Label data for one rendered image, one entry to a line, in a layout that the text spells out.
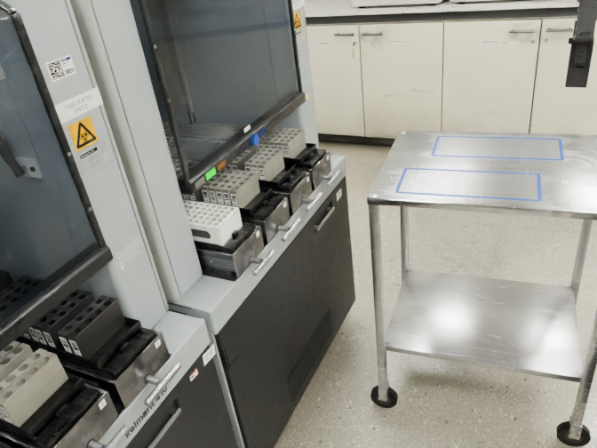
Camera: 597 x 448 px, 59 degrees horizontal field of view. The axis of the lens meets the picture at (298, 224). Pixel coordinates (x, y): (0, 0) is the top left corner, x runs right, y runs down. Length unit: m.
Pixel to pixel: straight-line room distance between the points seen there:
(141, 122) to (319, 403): 1.21
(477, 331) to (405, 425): 0.39
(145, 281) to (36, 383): 0.29
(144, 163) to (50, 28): 0.30
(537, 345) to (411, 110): 2.08
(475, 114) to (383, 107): 0.58
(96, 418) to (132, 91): 0.59
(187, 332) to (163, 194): 0.30
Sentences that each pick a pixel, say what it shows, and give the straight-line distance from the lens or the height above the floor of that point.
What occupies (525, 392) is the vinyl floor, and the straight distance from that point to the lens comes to 2.01.
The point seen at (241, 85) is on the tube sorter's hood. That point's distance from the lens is 1.35.
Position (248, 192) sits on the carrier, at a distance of 1.41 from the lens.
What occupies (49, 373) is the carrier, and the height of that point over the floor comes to 0.86.
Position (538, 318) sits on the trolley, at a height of 0.28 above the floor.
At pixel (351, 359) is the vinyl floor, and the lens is 2.06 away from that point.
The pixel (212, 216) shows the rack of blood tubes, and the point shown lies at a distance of 1.29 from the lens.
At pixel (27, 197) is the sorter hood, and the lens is 0.91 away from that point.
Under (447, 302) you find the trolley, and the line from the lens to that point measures 1.87.
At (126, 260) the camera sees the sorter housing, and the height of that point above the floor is 0.93.
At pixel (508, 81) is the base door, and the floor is 0.48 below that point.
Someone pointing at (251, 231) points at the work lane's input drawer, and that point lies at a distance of 1.31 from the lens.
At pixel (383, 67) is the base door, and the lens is 3.46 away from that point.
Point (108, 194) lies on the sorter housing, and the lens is 1.04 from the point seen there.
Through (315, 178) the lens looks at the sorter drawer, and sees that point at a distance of 1.60.
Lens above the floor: 1.49
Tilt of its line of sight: 31 degrees down
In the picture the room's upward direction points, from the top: 8 degrees counter-clockwise
